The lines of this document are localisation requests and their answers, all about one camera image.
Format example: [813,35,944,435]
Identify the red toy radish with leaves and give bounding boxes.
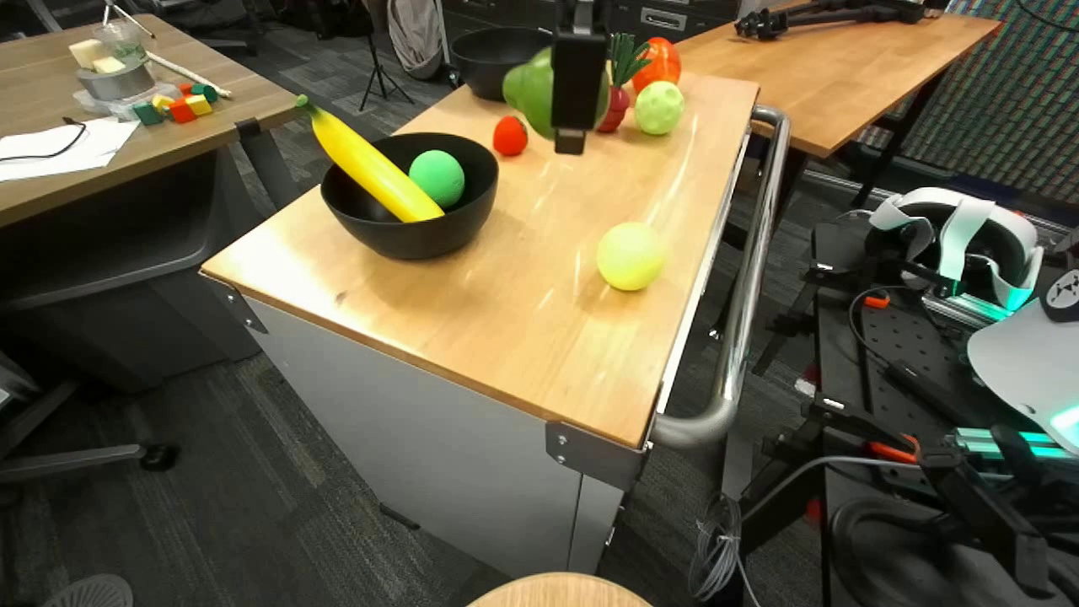
[595,33,640,136]

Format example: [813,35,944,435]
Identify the green toy avocado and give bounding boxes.
[502,48,611,138]

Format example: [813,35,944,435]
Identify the green smooth toy ball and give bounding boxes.
[406,149,466,204]

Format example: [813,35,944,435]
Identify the yellow toy lemon ball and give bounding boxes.
[595,221,663,294]

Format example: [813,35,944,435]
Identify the yellow toy banana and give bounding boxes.
[297,93,442,221]

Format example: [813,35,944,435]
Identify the light green dimpled toy ball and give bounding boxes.
[633,80,684,136]

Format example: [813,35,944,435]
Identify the red orange toy pepper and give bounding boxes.
[629,35,682,92]

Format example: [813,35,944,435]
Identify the colourful toy blocks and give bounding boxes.
[131,80,219,124]

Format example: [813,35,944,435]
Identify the black bowl near pepper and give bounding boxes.
[448,25,549,102]

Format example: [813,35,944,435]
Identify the black bowl near avocado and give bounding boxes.
[319,132,499,263]

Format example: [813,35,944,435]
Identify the large wooden office table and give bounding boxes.
[0,13,297,225]

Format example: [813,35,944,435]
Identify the white VR headset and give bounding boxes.
[868,184,1041,322]

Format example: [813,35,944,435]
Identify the clear plastic container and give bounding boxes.
[68,21,154,102]

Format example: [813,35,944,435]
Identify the white papers on table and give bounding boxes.
[0,116,139,180]

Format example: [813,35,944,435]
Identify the round wooden stool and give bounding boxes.
[468,573,650,607]

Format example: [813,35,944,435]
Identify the metal cart handle bar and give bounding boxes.
[655,109,789,447]

